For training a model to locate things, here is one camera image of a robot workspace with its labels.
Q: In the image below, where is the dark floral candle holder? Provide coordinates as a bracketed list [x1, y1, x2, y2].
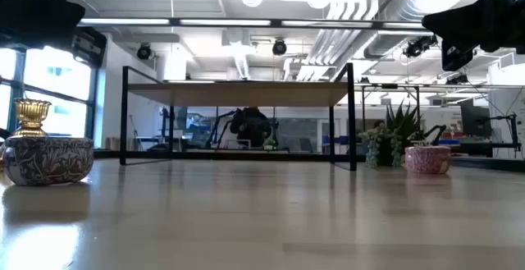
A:
[2, 135, 95, 187]

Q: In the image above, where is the black ceiling camera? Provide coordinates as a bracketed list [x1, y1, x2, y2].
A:
[272, 39, 288, 57]
[403, 34, 439, 59]
[136, 43, 153, 61]

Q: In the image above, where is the silver ventilation duct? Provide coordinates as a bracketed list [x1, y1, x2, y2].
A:
[363, 0, 485, 60]

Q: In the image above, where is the amber glass candlestick holder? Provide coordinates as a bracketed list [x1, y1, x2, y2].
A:
[13, 98, 53, 139]

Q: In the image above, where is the black overhead light bar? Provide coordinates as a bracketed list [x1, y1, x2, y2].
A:
[77, 17, 427, 31]

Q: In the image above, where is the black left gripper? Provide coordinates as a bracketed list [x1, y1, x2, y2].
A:
[0, 0, 108, 69]

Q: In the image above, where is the dark monitor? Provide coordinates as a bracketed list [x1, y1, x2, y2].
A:
[459, 98, 493, 140]

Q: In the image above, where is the black table frame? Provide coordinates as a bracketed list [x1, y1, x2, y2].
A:
[93, 149, 525, 173]

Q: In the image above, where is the person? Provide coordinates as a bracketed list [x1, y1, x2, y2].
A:
[228, 106, 272, 149]

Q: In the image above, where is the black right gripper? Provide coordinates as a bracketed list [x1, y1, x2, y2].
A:
[422, 0, 525, 72]

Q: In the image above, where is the wooden shelf with black frame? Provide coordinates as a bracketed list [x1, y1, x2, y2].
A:
[119, 62, 358, 172]

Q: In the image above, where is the pink floral candle holder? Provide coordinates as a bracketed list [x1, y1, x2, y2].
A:
[404, 145, 453, 176]

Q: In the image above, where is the potted succulent plant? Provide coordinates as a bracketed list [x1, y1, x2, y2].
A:
[357, 100, 426, 169]

